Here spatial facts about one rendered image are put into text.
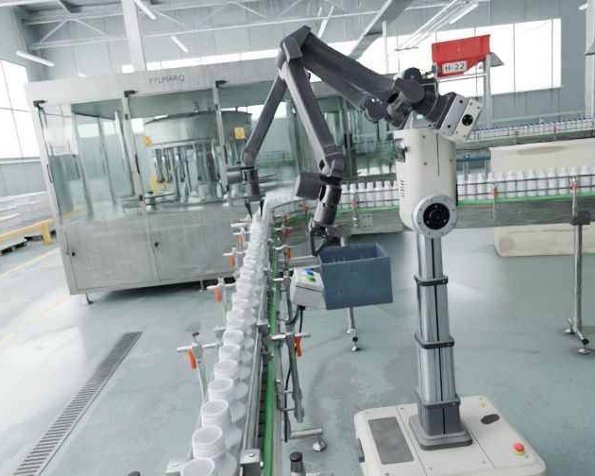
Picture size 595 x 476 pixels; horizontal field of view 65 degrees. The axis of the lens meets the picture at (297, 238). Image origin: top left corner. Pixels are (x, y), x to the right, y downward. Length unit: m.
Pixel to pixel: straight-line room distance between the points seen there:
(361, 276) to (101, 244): 3.70
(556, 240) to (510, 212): 2.51
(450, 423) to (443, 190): 0.93
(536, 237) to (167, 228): 3.99
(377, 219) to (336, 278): 1.22
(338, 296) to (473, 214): 1.40
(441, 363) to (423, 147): 0.83
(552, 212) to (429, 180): 1.73
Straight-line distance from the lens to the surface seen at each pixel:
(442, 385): 2.00
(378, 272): 2.15
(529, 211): 3.30
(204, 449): 0.61
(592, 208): 3.38
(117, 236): 5.30
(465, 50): 8.32
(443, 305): 1.87
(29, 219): 11.68
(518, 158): 5.55
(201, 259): 5.14
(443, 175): 1.70
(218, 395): 0.71
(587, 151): 5.69
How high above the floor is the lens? 1.49
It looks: 12 degrees down
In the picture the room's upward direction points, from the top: 6 degrees counter-clockwise
